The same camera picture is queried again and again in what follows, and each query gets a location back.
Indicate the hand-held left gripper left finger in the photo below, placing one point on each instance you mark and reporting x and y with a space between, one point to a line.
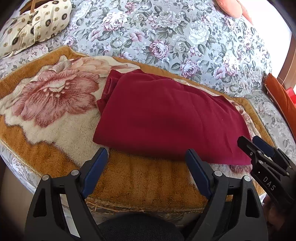
94 171

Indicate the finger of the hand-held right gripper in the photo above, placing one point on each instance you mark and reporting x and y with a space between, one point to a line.
264 144
246 146

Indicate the small red object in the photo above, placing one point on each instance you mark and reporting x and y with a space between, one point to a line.
291 92

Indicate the wooden bed frame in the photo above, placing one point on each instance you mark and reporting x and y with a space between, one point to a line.
32 5

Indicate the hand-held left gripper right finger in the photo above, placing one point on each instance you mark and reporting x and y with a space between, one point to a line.
198 173

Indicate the plush brown floral blanket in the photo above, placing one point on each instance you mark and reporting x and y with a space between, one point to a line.
57 92

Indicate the peach pillow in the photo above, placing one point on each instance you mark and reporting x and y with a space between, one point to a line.
231 9

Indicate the person's right hand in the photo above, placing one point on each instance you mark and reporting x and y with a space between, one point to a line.
274 215

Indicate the grey floral bedsheet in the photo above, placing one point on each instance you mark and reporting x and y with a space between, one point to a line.
180 34

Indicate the dark red garment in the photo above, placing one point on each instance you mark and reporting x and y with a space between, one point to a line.
166 120

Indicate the orange cushion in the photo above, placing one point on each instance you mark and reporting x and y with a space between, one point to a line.
281 97

